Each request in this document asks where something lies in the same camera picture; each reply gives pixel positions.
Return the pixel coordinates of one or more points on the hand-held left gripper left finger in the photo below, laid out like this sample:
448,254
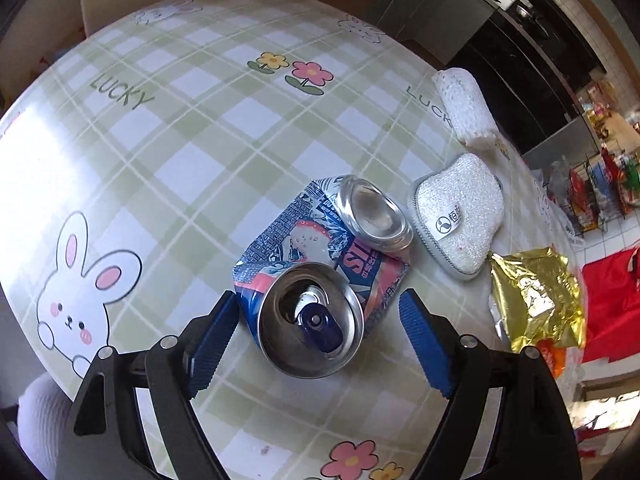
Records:
212,350

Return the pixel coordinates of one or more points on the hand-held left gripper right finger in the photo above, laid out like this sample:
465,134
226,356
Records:
425,345

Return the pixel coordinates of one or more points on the crushed blue can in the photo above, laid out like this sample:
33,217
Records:
300,240

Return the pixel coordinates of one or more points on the gold foil wrapper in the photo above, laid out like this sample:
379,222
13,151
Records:
530,285

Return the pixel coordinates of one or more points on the silver glitter sponge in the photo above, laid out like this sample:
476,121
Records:
465,230

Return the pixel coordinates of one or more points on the orange snack packet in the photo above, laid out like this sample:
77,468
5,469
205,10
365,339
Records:
555,357

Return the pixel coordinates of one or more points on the person's white clothed leg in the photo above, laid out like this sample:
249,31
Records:
40,420

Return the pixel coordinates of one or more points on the red bag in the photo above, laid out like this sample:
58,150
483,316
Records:
610,310

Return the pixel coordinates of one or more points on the snack display rack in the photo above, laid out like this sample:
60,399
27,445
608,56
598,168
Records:
590,190

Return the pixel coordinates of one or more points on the black kitchen cabinet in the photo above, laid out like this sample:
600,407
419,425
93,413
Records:
525,85

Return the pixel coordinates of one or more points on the shelf of packaged goods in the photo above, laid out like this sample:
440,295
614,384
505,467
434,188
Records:
607,110

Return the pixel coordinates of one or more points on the grey kitchen cabinet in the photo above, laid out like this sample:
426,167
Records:
440,20

